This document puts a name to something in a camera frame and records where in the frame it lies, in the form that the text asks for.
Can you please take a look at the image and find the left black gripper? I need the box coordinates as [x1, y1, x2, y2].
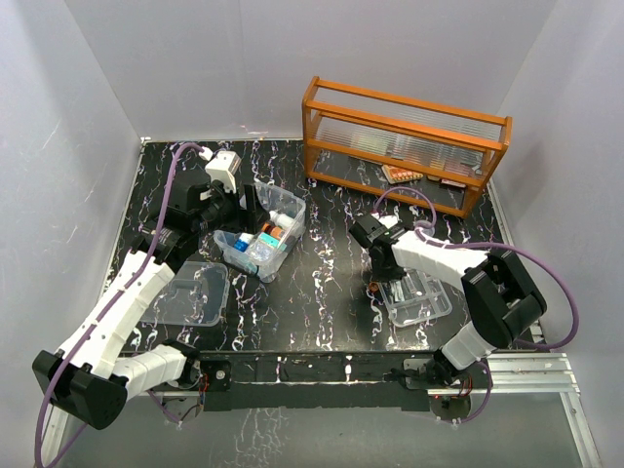
[193, 177, 269, 238]

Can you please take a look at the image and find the brown bottle orange cap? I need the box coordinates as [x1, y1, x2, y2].
[260, 222, 286, 243]

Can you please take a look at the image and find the clear plastic medicine box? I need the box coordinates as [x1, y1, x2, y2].
[213, 182, 306, 283]

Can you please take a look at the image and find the blue header plastic packet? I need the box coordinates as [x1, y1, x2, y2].
[246, 232, 279, 262]

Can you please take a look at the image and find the white medicine bottle green label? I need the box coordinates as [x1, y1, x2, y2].
[269, 211, 294, 230]

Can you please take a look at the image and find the clear compartment organizer tray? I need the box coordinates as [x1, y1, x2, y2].
[379, 269, 452, 328]

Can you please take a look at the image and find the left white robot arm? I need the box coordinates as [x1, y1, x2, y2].
[32, 175, 269, 430]

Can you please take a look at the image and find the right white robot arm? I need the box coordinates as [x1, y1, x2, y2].
[349, 214, 547, 387]

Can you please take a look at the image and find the small clear round jar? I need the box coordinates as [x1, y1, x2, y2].
[414, 220, 435, 232]

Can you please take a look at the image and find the clear plastic box lid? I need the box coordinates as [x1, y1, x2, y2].
[140, 261, 230, 328]

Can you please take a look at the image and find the orange wooden shelf rack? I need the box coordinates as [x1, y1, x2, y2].
[301, 76, 513, 218]

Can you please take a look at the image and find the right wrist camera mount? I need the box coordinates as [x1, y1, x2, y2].
[372, 213, 405, 235]

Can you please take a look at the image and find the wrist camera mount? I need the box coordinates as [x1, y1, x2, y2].
[199, 146, 242, 193]
[372, 213, 405, 235]

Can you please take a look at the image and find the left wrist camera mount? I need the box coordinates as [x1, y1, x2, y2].
[199, 146, 242, 193]

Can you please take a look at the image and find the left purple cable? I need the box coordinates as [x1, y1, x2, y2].
[33, 142, 209, 468]

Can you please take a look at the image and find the purple cable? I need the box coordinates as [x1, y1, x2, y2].
[373, 186, 580, 352]
[33, 142, 209, 468]

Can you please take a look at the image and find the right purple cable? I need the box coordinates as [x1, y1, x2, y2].
[373, 186, 580, 352]

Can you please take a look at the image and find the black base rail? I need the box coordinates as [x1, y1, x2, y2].
[180, 351, 488, 416]

